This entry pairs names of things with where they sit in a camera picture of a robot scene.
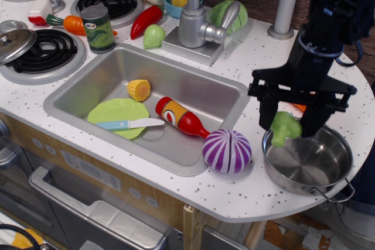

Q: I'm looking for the silver stove knob middle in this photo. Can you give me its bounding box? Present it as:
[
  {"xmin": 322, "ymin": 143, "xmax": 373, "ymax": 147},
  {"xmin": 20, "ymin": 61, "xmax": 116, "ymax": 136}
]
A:
[{"xmin": 49, "ymin": 0, "xmax": 66, "ymax": 13}]

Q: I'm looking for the back right black burner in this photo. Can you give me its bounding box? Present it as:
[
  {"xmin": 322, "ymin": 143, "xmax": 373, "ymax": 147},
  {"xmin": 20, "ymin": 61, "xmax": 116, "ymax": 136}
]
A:
[{"xmin": 70, "ymin": 0, "xmax": 144, "ymax": 29}]

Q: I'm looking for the green toy plate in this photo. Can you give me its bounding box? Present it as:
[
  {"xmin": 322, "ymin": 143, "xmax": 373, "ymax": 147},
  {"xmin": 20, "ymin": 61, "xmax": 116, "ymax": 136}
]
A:
[{"xmin": 87, "ymin": 98, "xmax": 149, "ymax": 124}]

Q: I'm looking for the green toy broccoli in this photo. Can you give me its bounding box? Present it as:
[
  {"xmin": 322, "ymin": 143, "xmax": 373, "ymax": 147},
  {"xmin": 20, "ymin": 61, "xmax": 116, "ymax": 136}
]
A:
[{"xmin": 270, "ymin": 111, "xmax": 302, "ymax": 147}]

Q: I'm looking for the red toy chili pepper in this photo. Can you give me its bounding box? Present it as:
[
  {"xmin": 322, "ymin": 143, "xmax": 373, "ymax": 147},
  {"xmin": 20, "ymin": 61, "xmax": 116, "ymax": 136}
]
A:
[{"xmin": 130, "ymin": 5, "xmax": 164, "ymax": 40}]

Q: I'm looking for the purple striped toy onion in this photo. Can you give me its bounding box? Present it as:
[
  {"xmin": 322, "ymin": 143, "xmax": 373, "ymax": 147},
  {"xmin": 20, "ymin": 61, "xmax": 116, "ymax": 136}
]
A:
[{"xmin": 202, "ymin": 129, "xmax": 252, "ymax": 174}]

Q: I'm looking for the blue toy bowl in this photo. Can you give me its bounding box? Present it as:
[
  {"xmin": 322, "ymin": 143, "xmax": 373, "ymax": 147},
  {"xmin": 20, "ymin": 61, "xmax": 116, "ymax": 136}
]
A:
[{"xmin": 162, "ymin": 0, "xmax": 204, "ymax": 19}]

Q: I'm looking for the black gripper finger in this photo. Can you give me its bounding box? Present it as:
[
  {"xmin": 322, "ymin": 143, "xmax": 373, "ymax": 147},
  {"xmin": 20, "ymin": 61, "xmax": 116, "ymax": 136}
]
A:
[
  {"xmin": 301, "ymin": 104, "xmax": 336, "ymax": 138},
  {"xmin": 259, "ymin": 96, "xmax": 279, "ymax": 131}
]

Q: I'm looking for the red toy ketchup bottle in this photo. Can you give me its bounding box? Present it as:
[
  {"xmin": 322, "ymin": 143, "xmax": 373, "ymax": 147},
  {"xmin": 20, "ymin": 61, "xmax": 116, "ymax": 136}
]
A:
[{"xmin": 155, "ymin": 97, "xmax": 210, "ymax": 139}]

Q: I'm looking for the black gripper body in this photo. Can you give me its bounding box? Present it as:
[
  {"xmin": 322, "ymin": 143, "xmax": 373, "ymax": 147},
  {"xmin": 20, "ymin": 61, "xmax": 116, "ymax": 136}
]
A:
[{"xmin": 248, "ymin": 36, "xmax": 357, "ymax": 112}]

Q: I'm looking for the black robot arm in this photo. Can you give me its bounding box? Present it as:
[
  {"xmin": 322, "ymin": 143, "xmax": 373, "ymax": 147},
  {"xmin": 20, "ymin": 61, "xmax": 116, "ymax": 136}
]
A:
[{"xmin": 248, "ymin": 0, "xmax": 374, "ymax": 137}]

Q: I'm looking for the front left black burner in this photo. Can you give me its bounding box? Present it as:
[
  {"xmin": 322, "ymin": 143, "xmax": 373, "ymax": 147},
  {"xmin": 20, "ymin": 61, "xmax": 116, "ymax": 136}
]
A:
[{"xmin": 1, "ymin": 29, "xmax": 86, "ymax": 85}]

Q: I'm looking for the green peas toy can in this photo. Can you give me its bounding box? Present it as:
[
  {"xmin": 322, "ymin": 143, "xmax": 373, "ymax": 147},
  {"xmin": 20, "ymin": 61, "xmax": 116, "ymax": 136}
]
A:
[{"xmin": 80, "ymin": 5, "xmax": 116, "ymax": 54}]

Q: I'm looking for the green toy cabbage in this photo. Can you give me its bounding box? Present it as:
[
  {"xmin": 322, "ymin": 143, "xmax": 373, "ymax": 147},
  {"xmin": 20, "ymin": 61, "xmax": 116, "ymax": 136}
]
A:
[{"xmin": 208, "ymin": 0, "xmax": 248, "ymax": 34}]

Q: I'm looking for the stainless steel pan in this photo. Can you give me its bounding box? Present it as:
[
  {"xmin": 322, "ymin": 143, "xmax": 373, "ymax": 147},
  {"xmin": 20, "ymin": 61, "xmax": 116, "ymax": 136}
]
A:
[{"xmin": 262, "ymin": 125, "xmax": 355, "ymax": 203}]

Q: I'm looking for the silver sink basin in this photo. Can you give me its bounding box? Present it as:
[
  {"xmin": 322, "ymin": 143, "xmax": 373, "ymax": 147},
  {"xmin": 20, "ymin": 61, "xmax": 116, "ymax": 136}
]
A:
[{"xmin": 43, "ymin": 44, "xmax": 250, "ymax": 176}]

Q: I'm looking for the light green toy pear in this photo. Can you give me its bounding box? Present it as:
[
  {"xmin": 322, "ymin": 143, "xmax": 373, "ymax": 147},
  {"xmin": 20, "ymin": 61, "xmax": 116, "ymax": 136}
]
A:
[{"xmin": 143, "ymin": 24, "xmax": 166, "ymax": 49}]

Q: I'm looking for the silver pot lid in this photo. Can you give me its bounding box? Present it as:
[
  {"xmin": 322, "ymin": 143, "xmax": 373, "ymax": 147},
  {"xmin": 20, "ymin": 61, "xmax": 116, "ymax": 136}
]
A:
[{"xmin": 1, "ymin": 29, "xmax": 37, "ymax": 65}]

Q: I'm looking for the yellow toy corn piece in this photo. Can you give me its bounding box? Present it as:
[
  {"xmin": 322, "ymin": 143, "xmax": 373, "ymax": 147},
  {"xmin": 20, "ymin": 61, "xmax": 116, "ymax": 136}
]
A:
[{"xmin": 127, "ymin": 79, "xmax": 151, "ymax": 102}]

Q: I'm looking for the silver toy faucet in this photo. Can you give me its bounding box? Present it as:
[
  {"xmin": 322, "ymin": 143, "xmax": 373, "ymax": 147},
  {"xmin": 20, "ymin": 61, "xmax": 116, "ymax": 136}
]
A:
[{"xmin": 162, "ymin": 0, "xmax": 240, "ymax": 66}]

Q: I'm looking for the grey vertical pole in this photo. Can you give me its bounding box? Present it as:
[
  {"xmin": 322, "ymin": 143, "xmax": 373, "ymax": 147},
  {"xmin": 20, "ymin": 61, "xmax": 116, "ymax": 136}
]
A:
[{"xmin": 268, "ymin": 0, "xmax": 296, "ymax": 40}]

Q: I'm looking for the orange toy carrot with stem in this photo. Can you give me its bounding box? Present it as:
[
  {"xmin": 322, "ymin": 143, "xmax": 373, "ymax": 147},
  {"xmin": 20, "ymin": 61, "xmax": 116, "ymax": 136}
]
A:
[{"xmin": 46, "ymin": 14, "xmax": 111, "ymax": 37}]

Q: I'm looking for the silver stove knob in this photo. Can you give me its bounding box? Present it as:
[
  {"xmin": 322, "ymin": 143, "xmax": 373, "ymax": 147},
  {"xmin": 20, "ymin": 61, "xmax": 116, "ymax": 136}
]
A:
[
  {"xmin": 49, "ymin": 0, "xmax": 66, "ymax": 13},
  {"xmin": 0, "ymin": 20, "xmax": 28, "ymax": 34}
]

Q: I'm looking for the silver oven door handle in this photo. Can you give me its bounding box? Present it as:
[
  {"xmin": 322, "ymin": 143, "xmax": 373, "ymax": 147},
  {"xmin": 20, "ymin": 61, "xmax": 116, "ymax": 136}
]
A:
[{"xmin": 29, "ymin": 166, "xmax": 169, "ymax": 249}]

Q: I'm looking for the blue handled toy knife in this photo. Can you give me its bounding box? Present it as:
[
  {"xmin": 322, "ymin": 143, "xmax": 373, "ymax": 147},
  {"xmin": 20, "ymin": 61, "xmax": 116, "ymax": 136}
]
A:
[{"xmin": 96, "ymin": 118, "xmax": 165, "ymax": 131}]

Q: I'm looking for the orange toy carrot half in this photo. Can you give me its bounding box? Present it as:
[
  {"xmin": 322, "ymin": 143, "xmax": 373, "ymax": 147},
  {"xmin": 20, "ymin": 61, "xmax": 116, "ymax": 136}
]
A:
[{"xmin": 294, "ymin": 104, "xmax": 307, "ymax": 112}]

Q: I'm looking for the yellow object bottom left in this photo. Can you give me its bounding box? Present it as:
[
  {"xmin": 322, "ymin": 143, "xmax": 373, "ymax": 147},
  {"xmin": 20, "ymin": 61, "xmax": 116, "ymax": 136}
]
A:
[{"xmin": 11, "ymin": 229, "xmax": 44, "ymax": 249}]

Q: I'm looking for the red white toy block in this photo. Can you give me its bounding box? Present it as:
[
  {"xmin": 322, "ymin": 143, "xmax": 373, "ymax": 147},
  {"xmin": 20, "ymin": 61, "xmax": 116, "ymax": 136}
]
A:
[{"xmin": 28, "ymin": 0, "xmax": 53, "ymax": 25}]

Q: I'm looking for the silver stove knob left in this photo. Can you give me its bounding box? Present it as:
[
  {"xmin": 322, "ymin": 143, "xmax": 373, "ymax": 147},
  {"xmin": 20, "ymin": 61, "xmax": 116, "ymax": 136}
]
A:
[{"xmin": 0, "ymin": 20, "xmax": 28, "ymax": 34}]

